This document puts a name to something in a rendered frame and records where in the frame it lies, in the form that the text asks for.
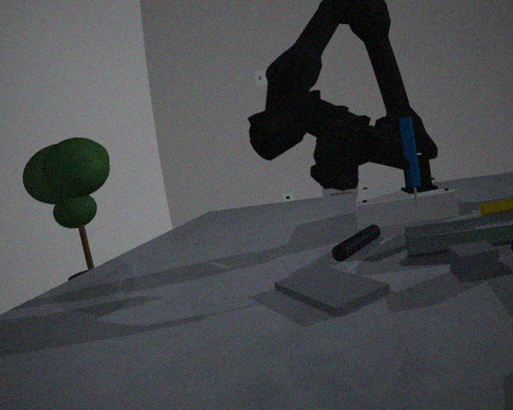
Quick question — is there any yellow cylinder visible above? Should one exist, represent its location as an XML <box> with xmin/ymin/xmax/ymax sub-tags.
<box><xmin>478</xmin><ymin>198</ymin><xmax>513</xmax><ymax>215</ymax></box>

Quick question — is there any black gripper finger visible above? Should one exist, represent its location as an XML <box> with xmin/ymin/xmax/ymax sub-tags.
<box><xmin>350</xmin><ymin>125</ymin><xmax>410</xmax><ymax>170</ymax></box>
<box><xmin>380</xmin><ymin>123</ymin><xmax>404</xmax><ymax>155</ymax></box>

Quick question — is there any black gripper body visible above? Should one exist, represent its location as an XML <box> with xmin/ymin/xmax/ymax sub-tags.
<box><xmin>312</xmin><ymin>103</ymin><xmax>400</xmax><ymax>172</ymax></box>

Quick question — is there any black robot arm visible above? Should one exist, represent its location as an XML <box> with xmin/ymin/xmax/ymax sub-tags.
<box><xmin>248</xmin><ymin>0</ymin><xmax>438</xmax><ymax>192</ymax></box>

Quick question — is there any blue stylus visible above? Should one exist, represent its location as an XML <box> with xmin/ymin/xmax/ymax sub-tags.
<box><xmin>398</xmin><ymin>117</ymin><xmax>422</xmax><ymax>208</ymax></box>

